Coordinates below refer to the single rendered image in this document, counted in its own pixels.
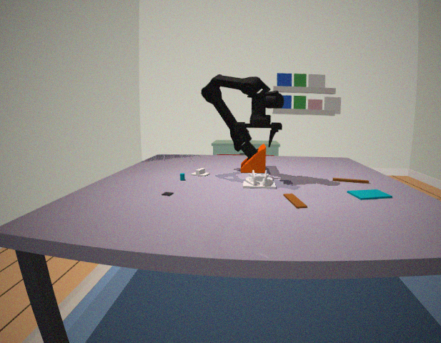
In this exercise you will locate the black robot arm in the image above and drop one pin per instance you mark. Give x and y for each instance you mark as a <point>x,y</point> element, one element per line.
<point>249,86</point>

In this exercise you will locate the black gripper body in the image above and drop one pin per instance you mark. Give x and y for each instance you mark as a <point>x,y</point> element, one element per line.
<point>242,126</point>

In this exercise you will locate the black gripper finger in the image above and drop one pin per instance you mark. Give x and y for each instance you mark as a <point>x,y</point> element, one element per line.
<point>244,135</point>
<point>271,136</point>

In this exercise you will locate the teal flat square plate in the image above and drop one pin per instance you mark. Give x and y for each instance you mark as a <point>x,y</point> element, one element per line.
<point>369,194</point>

